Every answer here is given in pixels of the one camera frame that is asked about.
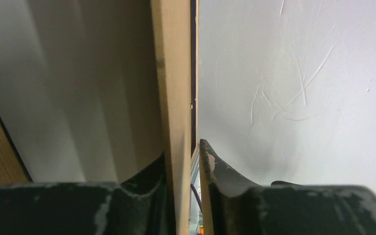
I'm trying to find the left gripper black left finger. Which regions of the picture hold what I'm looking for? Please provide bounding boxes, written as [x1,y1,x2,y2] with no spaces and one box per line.
[0,156,175,235]

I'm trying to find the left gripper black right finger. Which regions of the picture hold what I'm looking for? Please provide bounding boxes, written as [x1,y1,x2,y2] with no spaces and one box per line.
[199,139,376,235]

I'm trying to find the wooden picture frame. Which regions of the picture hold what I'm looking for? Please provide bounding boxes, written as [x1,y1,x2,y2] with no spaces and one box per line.
[0,0,194,235]

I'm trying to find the beach landscape photo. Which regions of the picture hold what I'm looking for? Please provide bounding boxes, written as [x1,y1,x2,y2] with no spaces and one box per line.
[0,0,164,182]

